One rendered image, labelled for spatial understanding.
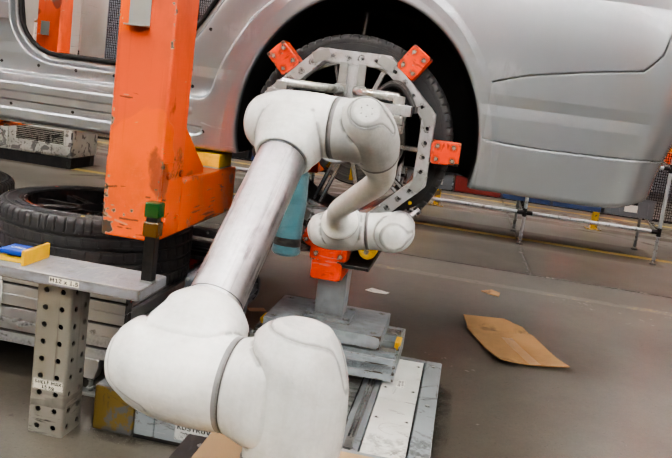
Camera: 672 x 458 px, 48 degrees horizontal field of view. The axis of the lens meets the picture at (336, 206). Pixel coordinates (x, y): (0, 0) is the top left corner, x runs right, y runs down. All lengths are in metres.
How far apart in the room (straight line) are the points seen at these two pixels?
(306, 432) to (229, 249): 0.37
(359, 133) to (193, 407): 0.63
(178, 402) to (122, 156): 1.08
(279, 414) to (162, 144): 1.12
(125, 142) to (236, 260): 0.88
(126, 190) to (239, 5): 0.80
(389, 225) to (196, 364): 0.94
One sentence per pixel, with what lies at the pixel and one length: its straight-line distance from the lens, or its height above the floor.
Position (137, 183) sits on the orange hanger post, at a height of 0.68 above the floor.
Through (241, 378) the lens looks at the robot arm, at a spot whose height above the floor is 0.56.
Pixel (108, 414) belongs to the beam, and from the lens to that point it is 2.23.
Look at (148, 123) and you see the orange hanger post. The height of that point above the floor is 0.84.
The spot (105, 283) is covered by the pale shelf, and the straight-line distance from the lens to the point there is 1.99.
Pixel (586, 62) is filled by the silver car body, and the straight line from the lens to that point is 2.48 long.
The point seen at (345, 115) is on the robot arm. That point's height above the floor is 0.95.
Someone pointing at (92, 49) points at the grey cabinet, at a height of 1.05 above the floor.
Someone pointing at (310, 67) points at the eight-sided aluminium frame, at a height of 1.05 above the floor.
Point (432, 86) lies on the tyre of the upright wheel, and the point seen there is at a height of 1.05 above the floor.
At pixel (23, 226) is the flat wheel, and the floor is 0.45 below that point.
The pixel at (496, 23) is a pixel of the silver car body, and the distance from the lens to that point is 2.47.
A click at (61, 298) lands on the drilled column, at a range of 2.09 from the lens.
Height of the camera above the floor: 1.00
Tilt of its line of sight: 9 degrees down
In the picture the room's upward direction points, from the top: 8 degrees clockwise
